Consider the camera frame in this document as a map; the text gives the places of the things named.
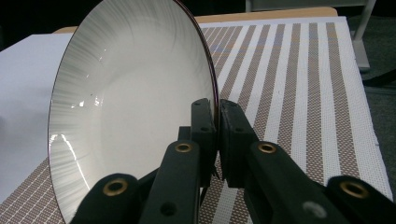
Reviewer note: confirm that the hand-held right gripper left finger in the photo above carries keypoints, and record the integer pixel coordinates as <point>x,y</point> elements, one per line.
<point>204,130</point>

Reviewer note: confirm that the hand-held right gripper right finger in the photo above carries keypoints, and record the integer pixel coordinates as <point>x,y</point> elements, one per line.
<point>235,140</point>

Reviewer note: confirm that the white dark-rimmed plate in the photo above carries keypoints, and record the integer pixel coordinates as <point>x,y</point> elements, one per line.
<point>124,93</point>

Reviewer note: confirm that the brown striped woven placemat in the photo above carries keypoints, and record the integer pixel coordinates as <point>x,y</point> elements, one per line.
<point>295,93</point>

